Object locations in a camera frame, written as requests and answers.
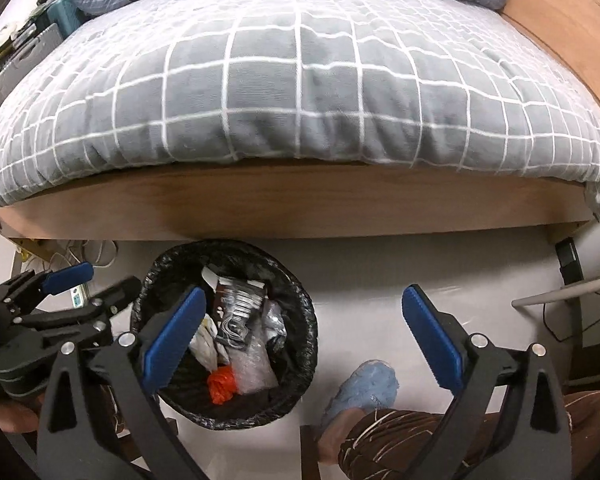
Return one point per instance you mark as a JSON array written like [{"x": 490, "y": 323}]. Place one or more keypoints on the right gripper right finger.
[{"x": 532, "y": 437}]

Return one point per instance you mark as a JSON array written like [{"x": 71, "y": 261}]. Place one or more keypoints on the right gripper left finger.
[{"x": 76, "y": 438}]

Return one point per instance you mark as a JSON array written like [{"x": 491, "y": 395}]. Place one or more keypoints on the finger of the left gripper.
[
  {"x": 60, "y": 277},
  {"x": 103, "y": 306}
]

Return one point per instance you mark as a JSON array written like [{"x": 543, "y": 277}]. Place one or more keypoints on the red plastic bag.
[{"x": 222, "y": 385}]

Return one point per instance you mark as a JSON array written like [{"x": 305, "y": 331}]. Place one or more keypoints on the bubble wrap roll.
[{"x": 251, "y": 367}]

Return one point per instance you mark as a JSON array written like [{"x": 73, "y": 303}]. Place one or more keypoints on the clear bag with tag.
[{"x": 209, "y": 353}]

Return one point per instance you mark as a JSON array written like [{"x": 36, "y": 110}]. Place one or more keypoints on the brown cookie box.
[{"x": 237, "y": 304}]

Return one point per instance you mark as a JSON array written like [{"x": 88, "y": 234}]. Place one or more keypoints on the black lined trash bin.
[{"x": 181, "y": 267}]

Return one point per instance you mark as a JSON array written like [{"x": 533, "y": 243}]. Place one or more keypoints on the person's left hand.
[{"x": 18, "y": 418}]

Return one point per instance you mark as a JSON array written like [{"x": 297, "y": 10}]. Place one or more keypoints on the white power strip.
[{"x": 79, "y": 296}]

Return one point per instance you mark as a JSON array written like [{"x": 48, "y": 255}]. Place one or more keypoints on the blue slipper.
[{"x": 372, "y": 386}]

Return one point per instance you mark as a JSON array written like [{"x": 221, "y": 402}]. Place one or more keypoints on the torn foil wrapper strip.
[{"x": 274, "y": 326}]

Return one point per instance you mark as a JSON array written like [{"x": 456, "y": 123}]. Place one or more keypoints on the grey suitcase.
[{"x": 26, "y": 58}]

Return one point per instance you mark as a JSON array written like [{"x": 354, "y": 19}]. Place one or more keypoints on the grey checked bed sheet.
[{"x": 415, "y": 83}]

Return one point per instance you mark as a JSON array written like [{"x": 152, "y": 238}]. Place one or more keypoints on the teal suitcase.
[{"x": 65, "y": 15}]

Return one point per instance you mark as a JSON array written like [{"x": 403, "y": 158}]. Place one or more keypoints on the wooden bed frame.
[{"x": 289, "y": 200}]

